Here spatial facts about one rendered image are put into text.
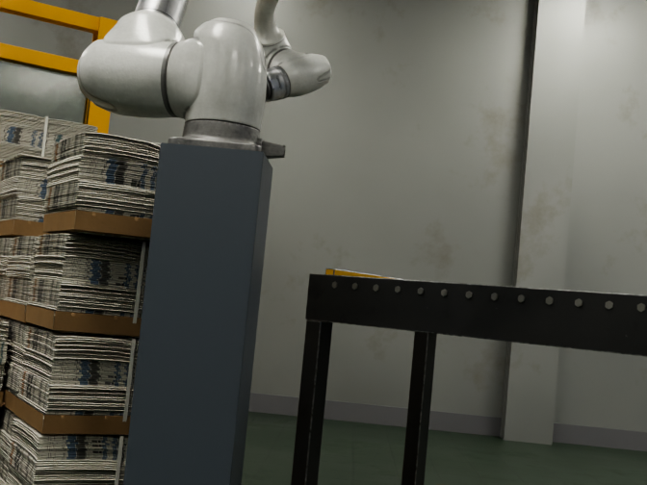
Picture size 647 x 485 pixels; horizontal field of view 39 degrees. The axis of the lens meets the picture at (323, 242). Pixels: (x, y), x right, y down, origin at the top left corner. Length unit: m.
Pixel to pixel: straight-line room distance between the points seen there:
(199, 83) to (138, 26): 0.20
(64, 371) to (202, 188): 0.63
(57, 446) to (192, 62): 0.92
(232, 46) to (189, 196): 0.31
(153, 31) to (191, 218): 0.42
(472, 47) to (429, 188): 0.98
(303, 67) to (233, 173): 0.80
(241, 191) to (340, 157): 4.29
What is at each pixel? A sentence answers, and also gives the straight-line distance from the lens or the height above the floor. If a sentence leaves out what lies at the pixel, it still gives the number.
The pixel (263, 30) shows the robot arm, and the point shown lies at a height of 1.46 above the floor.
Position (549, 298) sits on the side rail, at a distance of 1.96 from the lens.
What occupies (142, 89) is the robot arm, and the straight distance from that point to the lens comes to 1.86.
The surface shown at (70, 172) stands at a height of 0.97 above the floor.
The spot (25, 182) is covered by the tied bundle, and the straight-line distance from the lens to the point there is 2.70.
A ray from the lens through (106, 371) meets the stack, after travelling 2.17.
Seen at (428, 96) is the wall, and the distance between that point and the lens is 6.10.
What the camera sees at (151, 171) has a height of 0.99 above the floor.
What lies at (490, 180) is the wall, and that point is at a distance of 6.04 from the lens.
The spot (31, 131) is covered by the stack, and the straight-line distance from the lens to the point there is 3.34.
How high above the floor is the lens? 0.72
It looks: 4 degrees up
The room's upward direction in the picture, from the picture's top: 5 degrees clockwise
